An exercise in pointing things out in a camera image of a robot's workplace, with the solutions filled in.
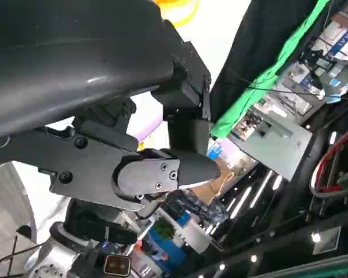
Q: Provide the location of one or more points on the grey metal cabinet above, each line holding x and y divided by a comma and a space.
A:
281, 144

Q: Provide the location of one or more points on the black backdrop cloth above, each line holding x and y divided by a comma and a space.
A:
255, 34

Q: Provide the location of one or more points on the green potted plant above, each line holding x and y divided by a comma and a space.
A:
163, 228

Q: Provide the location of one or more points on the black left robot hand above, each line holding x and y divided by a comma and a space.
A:
61, 58

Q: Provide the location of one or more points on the brown cardboard box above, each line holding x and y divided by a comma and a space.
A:
208, 188

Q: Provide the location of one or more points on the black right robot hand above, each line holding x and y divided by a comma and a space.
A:
104, 228

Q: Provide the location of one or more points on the orange white toy bread roll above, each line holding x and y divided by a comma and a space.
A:
179, 11

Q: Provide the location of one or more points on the green cloth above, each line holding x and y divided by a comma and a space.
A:
249, 101

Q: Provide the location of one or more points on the lilac plate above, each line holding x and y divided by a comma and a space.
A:
150, 131

